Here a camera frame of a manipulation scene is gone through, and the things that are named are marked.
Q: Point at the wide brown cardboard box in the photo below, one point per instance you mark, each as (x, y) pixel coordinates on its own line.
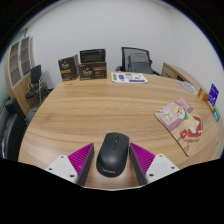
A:
(92, 71)

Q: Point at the black metal-legged chair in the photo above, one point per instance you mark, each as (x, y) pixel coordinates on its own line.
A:
(35, 74)

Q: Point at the black mesh office chair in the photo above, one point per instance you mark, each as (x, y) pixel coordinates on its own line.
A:
(124, 56)

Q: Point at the purple card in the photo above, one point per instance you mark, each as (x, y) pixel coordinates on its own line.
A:
(213, 95)

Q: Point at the wooden shelf unit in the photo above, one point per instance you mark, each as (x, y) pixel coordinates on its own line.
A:
(16, 65)

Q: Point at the black leather office chair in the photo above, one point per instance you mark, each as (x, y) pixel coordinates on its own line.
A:
(11, 131)

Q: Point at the white sheet with grey print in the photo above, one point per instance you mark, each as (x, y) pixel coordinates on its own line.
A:
(188, 87)

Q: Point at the small teal box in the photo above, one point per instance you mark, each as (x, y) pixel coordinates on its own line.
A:
(216, 114)

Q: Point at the small white object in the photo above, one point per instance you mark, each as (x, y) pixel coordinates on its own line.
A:
(217, 141)

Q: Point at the black computer mouse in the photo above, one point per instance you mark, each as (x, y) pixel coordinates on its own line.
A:
(112, 155)

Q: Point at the small brown cardboard box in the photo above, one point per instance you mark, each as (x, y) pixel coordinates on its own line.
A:
(68, 68)

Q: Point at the small orange box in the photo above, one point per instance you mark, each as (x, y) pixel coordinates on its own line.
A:
(203, 94)

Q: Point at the cartoon printed mouse pad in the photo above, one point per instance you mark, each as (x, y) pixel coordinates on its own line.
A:
(181, 125)

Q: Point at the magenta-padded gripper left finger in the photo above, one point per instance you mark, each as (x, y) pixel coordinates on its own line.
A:
(80, 161)

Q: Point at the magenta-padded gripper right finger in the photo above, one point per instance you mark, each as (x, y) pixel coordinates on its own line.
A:
(145, 161)

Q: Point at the grey bag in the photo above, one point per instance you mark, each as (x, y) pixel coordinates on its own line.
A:
(140, 64)

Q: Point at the black cardboard box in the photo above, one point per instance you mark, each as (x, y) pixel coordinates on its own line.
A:
(92, 56)

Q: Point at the white printed paper sheet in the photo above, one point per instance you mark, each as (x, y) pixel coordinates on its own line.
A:
(129, 77)

